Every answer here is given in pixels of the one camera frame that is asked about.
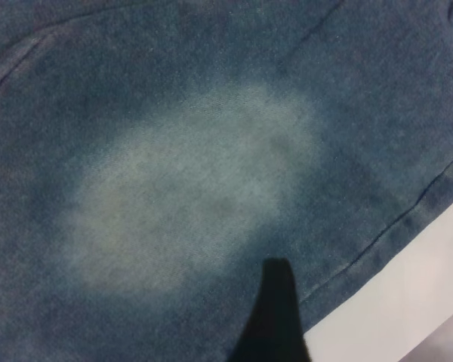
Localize blue denim jeans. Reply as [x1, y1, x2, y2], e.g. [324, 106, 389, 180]
[0, 0, 453, 362]

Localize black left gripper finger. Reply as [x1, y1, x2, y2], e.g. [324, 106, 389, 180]
[226, 258, 311, 362]

